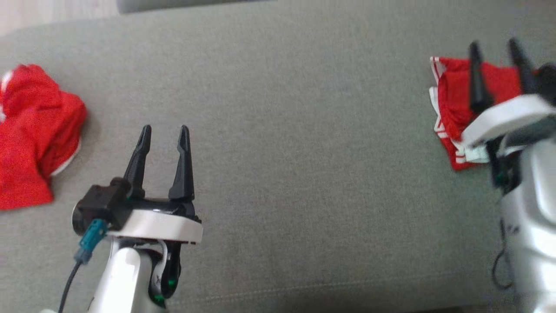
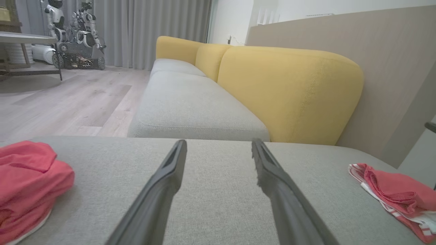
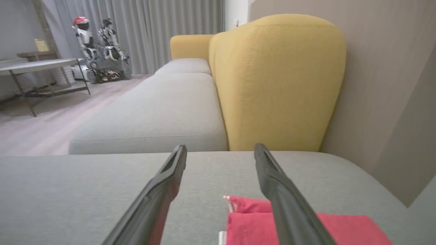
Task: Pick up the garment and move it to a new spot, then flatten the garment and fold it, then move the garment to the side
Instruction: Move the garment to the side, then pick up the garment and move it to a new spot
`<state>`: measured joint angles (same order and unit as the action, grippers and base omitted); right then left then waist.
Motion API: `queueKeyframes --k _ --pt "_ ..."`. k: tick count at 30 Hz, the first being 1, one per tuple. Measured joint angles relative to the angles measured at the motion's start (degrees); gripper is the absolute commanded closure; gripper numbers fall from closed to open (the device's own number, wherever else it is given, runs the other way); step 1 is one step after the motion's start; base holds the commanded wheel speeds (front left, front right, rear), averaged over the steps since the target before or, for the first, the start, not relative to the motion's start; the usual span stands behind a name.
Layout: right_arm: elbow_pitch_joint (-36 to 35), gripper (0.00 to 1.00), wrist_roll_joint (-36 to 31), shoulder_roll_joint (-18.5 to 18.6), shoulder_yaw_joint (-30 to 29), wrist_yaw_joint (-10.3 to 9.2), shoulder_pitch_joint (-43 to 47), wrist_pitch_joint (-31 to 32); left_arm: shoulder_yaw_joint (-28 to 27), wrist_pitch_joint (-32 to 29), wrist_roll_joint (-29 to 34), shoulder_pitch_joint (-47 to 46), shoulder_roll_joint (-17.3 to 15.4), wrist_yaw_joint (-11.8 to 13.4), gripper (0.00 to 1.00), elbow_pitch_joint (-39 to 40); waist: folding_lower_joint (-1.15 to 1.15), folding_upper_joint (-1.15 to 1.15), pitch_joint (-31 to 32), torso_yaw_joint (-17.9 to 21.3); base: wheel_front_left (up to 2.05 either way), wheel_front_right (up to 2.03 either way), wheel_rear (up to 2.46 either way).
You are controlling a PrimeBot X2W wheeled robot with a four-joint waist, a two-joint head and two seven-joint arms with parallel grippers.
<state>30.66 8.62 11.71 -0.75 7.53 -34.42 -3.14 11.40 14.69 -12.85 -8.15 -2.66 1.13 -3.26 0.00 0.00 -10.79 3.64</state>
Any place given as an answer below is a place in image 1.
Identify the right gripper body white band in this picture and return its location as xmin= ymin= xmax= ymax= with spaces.
xmin=461 ymin=95 xmax=556 ymax=146

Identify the grey sofa back cushion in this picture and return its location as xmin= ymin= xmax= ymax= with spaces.
xmin=117 ymin=0 xmax=278 ymax=13

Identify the grey sofa seat cushion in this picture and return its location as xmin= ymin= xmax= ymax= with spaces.
xmin=0 ymin=0 xmax=556 ymax=313

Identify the red garment with white stripes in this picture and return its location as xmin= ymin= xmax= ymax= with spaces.
xmin=429 ymin=56 xmax=541 ymax=171

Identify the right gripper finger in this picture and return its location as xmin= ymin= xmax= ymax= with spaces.
xmin=470 ymin=41 xmax=494 ymax=114
xmin=509 ymin=38 xmax=539 ymax=96

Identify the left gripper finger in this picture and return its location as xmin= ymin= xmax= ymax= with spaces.
xmin=124 ymin=126 xmax=152 ymax=200
xmin=169 ymin=126 xmax=195 ymax=200

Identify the thin black cable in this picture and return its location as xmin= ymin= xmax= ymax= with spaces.
xmin=492 ymin=217 xmax=516 ymax=291

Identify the red garment with white hem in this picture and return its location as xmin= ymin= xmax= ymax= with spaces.
xmin=0 ymin=64 xmax=88 ymax=210

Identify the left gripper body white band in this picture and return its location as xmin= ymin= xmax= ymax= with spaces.
xmin=106 ymin=199 xmax=203 ymax=245

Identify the black cable with teal plug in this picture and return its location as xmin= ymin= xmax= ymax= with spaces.
xmin=58 ymin=219 xmax=108 ymax=313

